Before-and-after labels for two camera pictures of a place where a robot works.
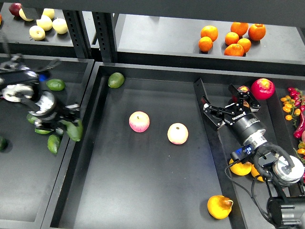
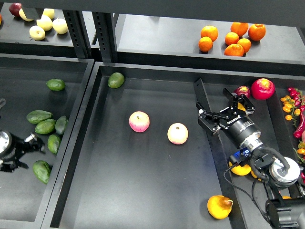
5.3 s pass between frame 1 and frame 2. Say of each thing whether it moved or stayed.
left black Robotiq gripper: moved
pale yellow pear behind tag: stayed
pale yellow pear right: stayed
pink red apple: stayed
